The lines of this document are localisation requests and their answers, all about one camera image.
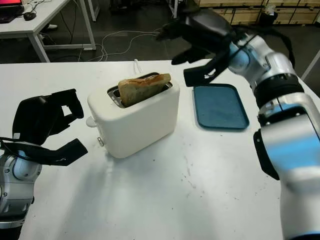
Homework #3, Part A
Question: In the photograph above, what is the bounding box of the black laptop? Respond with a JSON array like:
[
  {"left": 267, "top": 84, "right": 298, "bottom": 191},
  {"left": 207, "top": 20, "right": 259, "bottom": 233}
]
[{"left": 0, "top": 0, "right": 25, "bottom": 25}]

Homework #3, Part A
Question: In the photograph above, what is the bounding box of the white two-slot toaster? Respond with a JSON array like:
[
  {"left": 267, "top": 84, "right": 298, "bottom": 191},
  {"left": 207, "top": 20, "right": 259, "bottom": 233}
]
[{"left": 86, "top": 72, "right": 181, "bottom": 160}]

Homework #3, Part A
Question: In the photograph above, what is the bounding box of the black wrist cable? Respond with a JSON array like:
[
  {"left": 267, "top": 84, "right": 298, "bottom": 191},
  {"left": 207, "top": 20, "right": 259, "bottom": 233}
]
[
  {"left": 234, "top": 26, "right": 296, "bottom": 69},
  {"left": 0, "top": 136, "right": 33, "bottom": 161}
]

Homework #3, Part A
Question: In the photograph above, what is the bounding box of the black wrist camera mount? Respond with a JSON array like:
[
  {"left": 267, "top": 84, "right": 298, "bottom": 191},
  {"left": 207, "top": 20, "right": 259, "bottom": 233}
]
[
  {"left": 23, "top": 138, "right": 89, "bottom": 168},
  {"left": 183, "top": 48, "right": 232, "bottom": 88}
]

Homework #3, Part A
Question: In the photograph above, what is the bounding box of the white floor cable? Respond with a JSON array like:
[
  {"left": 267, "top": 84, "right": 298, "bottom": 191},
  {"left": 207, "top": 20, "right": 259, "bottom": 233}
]
[{"left": 93, "top": 26, "right": 176, "bottom": 62}]

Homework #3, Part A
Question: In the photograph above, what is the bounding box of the black trash bin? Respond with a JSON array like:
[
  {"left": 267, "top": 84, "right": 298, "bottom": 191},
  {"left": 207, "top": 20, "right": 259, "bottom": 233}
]
[{"left": 258, "top": 3, "right": 279, "bottom": 26}]

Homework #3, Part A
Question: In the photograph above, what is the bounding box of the white toaster lever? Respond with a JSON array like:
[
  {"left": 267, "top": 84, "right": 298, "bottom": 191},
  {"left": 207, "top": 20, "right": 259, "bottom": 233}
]
[{"left": 84, "top": 117, "right": 98, "bottom": 128}]

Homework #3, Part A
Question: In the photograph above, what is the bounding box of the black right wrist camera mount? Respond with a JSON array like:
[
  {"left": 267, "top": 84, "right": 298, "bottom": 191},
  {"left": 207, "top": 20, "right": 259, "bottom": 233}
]
[{"left": 183, "top": 48, "right": 232, "bottom": 88}]

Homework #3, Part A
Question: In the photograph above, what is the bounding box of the white table frame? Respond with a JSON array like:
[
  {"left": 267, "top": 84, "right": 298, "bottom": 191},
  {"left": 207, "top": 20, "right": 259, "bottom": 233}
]
[{"left": 168, "top": 0, "right": 179, "bottom": 19}]

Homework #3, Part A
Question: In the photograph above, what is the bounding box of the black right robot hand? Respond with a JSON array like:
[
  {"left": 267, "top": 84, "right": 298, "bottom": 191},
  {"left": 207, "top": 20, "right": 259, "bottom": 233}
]
[{"left": 156, "top": 11, "right": 236, "bottom": 66}]

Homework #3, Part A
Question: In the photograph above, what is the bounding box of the wooden crate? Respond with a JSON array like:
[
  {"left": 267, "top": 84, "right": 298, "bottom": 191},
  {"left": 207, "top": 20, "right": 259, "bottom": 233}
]
[
  {"left": 199, "top": 0, "right": 265, "bottom": 26},
  {"left": 262, "top": 0, "right": 317, "bottom": 25}
]

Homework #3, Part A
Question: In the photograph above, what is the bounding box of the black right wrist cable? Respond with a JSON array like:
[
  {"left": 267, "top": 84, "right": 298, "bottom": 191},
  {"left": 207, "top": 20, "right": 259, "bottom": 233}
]
[{"left": 234, "top": 26, "right": 296, "bottom": 69}]

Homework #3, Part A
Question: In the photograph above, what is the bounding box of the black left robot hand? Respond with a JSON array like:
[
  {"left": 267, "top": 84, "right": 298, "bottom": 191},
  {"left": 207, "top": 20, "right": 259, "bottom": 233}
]
[{"left": 11, "top": 88, "right": 85, "bottom": 146}]

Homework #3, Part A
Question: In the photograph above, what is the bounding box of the white office desk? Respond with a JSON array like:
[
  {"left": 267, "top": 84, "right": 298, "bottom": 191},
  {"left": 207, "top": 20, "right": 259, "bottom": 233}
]
[{"left": 0, "top": 0, "right": 97, "bottom": 64}]

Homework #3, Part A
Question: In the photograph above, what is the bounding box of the white slanted table leg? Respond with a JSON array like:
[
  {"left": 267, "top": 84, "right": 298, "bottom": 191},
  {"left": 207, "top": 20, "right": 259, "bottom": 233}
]
[{"left": 301, "top": 48, "right": 320, "bottom": 81}]

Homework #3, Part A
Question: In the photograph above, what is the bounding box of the blue plastic tray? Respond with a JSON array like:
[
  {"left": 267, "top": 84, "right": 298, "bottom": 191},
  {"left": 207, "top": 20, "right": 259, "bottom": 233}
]
[{"left": 191, "top": 83, "right": 250, "bottom": 131}]

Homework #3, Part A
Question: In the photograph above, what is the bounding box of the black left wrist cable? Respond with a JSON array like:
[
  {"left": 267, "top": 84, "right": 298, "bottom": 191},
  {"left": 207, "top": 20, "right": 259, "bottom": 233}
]
[{"left": 0, "top": 136, "right": 33, "bottom": 161}]

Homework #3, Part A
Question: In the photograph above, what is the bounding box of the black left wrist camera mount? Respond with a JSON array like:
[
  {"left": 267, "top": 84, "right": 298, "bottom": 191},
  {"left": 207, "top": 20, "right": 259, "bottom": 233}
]
[{"left": 23, "top": 138, "right": 89, "bottom": 168}]

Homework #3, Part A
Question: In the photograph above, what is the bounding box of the toasted bread slice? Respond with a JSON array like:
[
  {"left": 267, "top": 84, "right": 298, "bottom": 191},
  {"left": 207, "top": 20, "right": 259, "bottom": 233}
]
[{"left": 117, "top": 72, "right": 173, "bottom": 106}]

